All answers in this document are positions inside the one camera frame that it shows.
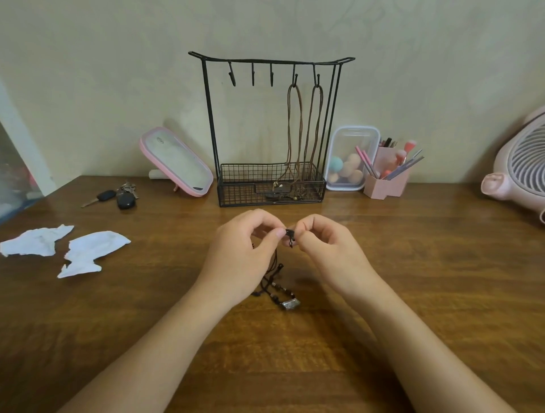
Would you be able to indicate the black headed car key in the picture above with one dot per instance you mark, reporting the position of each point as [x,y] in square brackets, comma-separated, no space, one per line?
[106,195]

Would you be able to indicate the pink framed table mirror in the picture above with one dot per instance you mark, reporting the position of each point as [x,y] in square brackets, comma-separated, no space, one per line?
[174,161]

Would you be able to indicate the dark cosmetic pencils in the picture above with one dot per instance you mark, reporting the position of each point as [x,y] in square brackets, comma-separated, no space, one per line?
[388,142]

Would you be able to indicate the person's left forearm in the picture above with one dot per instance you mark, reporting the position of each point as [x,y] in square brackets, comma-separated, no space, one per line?
[140,361]

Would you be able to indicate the pink pen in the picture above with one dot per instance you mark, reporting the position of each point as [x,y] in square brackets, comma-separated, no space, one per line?
[367,160]
[360,154]

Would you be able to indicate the coral tipped makeup brush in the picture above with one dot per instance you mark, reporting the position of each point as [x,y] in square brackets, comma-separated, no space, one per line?
[410,145]

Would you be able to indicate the pink pig shaped desk fan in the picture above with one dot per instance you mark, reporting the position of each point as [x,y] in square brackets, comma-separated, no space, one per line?
[515,178]

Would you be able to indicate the clear plastic container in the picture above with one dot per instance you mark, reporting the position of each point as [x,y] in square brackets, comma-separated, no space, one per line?
[352,137]

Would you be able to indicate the white crumpled paper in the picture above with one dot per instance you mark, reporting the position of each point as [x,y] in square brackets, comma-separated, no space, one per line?
[34,242]
[94,247]

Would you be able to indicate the person's right hand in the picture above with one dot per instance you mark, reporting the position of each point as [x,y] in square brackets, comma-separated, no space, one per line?
[340,264]

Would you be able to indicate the black oval key fob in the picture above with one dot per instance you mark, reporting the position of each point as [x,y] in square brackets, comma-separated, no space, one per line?
[126,201]

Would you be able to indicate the teal makeup sponge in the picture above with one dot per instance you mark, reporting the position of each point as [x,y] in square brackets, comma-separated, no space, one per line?
[336,162]

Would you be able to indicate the grey purple pencil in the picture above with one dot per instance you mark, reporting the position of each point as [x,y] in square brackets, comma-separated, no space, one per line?
[403,167]

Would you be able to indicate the pink brush holder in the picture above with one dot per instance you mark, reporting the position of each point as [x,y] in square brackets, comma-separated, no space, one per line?
[382,190]

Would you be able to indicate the pink makeup brush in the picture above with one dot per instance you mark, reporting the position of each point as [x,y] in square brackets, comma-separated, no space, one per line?
[400,155]

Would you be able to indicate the silver key bunch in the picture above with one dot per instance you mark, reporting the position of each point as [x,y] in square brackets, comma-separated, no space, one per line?
[127,189]

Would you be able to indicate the person's left hand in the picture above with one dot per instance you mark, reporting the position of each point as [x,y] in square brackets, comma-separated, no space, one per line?
[234,264]

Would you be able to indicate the person's right forearm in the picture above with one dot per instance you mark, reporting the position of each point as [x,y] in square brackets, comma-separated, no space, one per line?
[430,361]

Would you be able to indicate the small peach makeup sponge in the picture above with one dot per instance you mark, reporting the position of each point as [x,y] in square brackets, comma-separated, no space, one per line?
[333,176]

